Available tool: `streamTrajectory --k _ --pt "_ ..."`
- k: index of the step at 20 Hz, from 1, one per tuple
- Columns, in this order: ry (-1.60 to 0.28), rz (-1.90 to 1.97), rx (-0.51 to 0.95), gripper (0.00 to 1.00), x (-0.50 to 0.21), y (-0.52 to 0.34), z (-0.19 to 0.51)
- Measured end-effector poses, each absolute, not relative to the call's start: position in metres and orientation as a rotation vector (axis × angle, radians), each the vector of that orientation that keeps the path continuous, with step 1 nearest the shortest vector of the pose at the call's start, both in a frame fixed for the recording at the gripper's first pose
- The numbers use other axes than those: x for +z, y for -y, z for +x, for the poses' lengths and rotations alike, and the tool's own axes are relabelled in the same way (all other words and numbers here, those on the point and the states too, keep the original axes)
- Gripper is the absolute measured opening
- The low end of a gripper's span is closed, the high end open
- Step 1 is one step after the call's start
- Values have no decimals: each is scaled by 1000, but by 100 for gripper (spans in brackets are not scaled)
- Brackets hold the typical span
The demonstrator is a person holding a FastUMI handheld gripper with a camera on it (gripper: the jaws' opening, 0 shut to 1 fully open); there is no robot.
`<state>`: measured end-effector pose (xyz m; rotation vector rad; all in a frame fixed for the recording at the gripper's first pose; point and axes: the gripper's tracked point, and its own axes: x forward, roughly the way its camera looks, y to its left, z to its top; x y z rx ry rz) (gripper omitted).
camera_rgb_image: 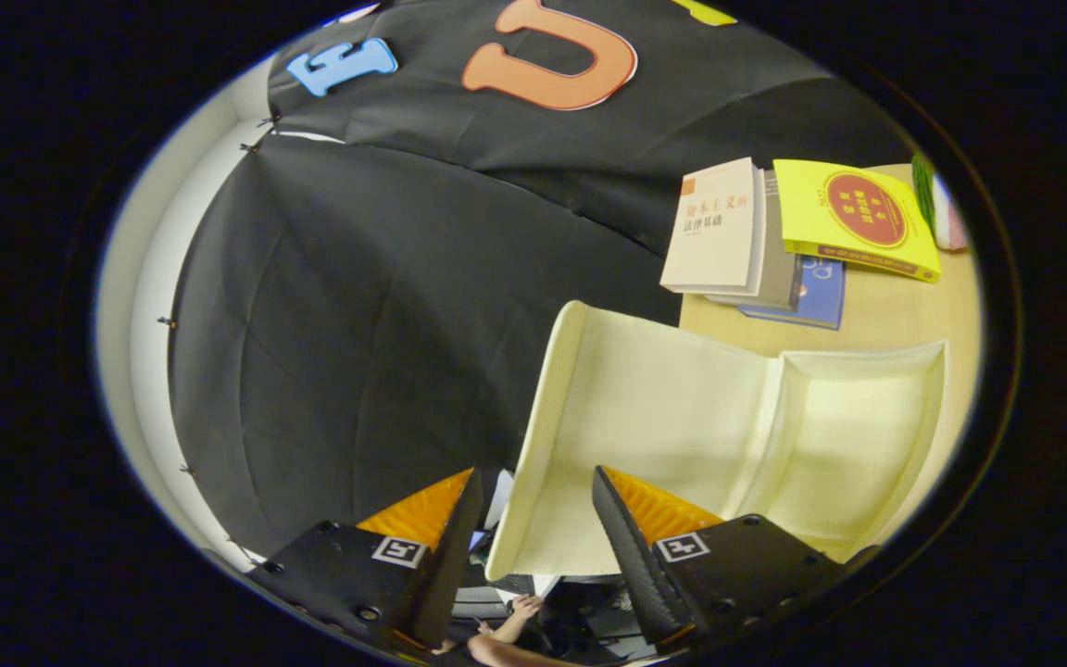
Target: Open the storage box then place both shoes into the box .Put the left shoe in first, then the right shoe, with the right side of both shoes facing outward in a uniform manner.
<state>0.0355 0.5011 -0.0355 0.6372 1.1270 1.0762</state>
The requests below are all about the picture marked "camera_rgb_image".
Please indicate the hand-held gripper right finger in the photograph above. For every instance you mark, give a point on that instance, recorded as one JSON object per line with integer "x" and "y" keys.
{"x": 635, "y": 565}

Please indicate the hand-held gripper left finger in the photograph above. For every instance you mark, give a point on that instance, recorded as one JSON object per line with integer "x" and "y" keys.
{"x": 445, "y": 574}

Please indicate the beige fabric storage box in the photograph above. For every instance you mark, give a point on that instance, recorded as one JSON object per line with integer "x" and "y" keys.
{"x": 663, "y": 408}

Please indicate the grey book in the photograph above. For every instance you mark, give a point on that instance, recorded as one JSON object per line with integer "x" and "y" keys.
{"x": 779, "y": 269}

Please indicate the blue book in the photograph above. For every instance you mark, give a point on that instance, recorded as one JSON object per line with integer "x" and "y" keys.
{"x": 821, "y": 292}

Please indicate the beige paperback book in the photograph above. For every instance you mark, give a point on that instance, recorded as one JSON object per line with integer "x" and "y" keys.
{"x": 714, "y": 232}

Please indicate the yellow book with red circle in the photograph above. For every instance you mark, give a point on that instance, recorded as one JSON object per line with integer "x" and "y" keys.
{"x": 853, "y": 213}

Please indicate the watermelon slice plush toy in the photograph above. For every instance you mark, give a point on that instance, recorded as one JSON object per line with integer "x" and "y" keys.
{"x": 936, "y": 199}

